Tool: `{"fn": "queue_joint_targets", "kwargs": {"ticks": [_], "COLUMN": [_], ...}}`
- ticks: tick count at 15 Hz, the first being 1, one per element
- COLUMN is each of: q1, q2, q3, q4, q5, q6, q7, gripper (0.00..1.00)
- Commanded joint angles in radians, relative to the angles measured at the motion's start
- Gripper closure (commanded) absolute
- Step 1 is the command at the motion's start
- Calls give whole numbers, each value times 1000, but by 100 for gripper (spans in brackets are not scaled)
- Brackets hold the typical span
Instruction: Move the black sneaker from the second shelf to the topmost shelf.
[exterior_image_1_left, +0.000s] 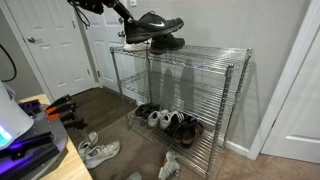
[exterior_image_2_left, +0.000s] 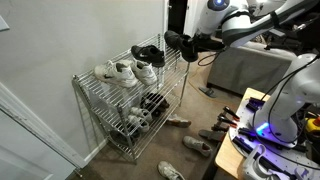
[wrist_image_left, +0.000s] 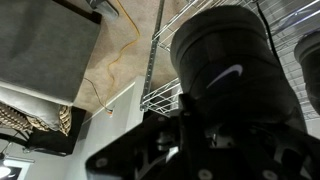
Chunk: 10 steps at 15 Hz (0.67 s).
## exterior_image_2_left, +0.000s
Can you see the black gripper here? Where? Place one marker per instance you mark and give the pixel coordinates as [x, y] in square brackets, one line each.
[205, 44]

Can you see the black Nike sneaker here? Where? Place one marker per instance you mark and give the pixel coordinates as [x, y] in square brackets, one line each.
[182, 43]

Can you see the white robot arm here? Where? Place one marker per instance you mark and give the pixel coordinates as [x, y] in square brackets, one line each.
[299, 85]

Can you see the black sneaker on top shelf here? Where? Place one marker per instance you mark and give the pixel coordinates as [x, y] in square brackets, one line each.
[150, 54]

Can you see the white sneaker top shelf right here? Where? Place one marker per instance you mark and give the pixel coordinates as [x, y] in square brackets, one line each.
[142, 70]

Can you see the white sneaker shelf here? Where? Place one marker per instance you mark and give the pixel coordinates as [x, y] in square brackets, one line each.
[142, 70]
[141, 123]

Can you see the white tan sneaker by rack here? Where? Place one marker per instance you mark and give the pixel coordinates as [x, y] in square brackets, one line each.
[178, 121]

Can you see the white Nike sneaker left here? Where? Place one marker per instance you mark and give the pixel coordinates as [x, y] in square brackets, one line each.
[116, 73]

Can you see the white sneaker on lower shelf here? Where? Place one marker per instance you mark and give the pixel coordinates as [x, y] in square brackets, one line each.
[142, 113]

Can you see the white sneaker lower shelf front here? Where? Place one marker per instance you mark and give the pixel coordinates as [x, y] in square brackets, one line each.
[141, 123]

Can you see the grey sneaker with orange lining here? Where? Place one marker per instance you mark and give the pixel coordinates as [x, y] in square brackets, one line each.
[197, 145]

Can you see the dark shoe bottom shelf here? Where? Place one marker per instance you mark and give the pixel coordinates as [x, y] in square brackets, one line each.
[122, 139]

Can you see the grey sneaker middle floor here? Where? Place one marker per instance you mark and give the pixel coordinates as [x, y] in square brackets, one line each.
[168, 171]

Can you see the black Nike slide sandal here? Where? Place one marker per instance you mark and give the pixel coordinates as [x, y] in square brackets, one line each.
[208, 92]

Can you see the grey sofa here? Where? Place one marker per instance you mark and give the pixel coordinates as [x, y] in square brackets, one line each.
[249, 66]

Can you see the orange black clamp right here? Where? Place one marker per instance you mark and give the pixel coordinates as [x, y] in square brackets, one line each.
[223, 124]

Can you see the dark grey slipper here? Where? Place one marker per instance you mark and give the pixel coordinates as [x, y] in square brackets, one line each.
[212, 135]

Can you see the light wooden table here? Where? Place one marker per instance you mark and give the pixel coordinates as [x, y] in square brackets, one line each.
[228, 159]

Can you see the white door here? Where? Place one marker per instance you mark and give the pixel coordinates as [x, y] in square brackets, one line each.
[30, 149]

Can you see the chrome wire shoe rack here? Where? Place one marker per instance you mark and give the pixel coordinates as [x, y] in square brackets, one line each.
[109, 105]

